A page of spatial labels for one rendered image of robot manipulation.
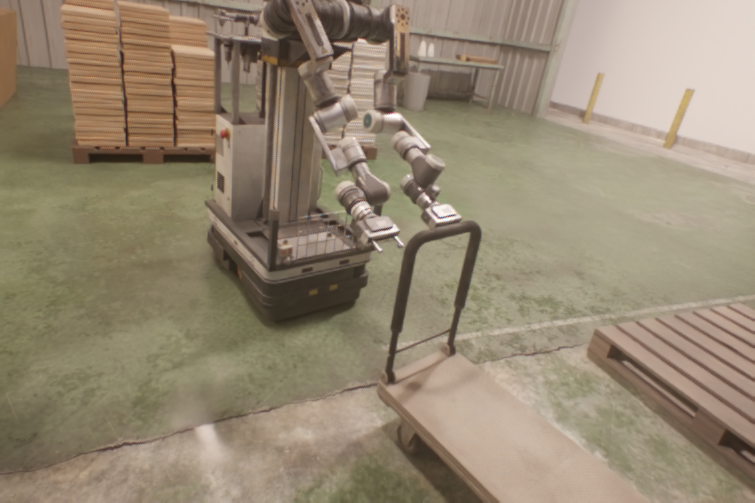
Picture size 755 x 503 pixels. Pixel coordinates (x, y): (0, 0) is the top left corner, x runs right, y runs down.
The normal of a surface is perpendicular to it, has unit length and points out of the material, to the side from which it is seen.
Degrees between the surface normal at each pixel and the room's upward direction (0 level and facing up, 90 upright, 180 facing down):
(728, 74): 90
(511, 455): 0
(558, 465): 0
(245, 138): 90
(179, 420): 0
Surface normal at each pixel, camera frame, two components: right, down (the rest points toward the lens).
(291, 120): 0.58, 0.39
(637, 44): -0.91, 0.05
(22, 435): 0.13, -0.91
